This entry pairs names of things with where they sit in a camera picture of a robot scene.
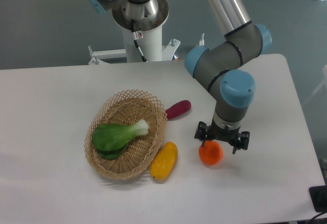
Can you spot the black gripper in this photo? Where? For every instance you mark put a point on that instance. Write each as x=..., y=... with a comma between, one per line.
x=239, y=141

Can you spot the orange fruit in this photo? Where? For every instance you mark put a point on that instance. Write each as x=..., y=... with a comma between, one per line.
x=211, y=153

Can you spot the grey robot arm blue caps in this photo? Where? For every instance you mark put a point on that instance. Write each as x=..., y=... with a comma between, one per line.
x=218, y=70

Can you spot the purple sweet potato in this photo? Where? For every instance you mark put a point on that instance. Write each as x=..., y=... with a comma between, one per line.
x=178, y=109

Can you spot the yellow mango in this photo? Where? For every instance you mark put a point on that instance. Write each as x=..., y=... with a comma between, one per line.
x=164, y=162

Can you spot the woven wicker basket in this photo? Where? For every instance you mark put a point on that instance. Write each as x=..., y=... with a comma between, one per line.
x=127, y=107

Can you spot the black device at table edge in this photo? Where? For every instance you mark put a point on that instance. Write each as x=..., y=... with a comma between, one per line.
x=318, y=193

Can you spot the green bok choy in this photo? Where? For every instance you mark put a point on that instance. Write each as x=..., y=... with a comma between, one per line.
x=110, y=140

